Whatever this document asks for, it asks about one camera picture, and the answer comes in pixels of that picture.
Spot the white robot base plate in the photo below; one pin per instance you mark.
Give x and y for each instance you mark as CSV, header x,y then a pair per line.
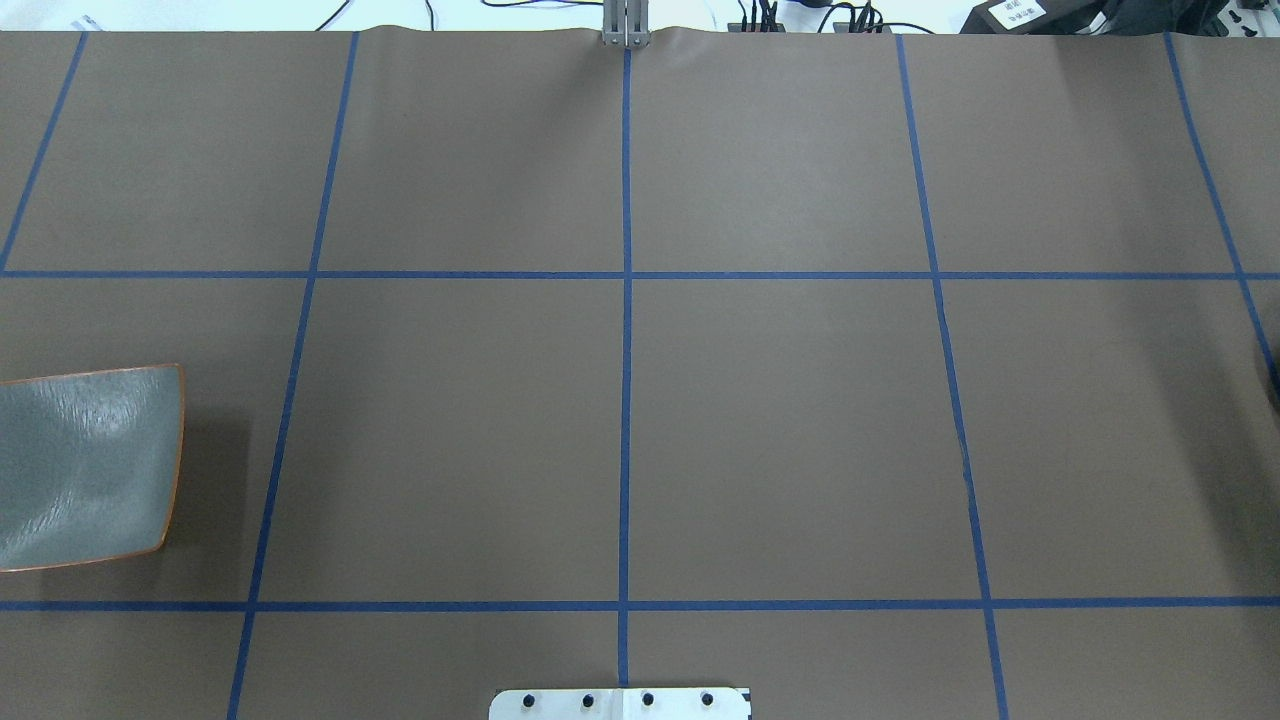
x,y
623,703

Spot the black cable plugs cluster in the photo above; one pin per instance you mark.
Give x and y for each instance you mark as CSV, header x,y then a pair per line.
x,y
848,17

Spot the black power adapter with label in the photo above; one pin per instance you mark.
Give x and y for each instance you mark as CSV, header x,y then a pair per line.
x,y
1034,18

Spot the grey square plate orange rim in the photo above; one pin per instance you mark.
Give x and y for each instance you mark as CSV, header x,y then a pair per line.
x,y
90,465

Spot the aluminium frame post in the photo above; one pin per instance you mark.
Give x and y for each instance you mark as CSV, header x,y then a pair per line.
x,y
625,23

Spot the brown paper table cover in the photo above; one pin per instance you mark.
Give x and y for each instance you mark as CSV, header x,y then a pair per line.
x,y
898,377

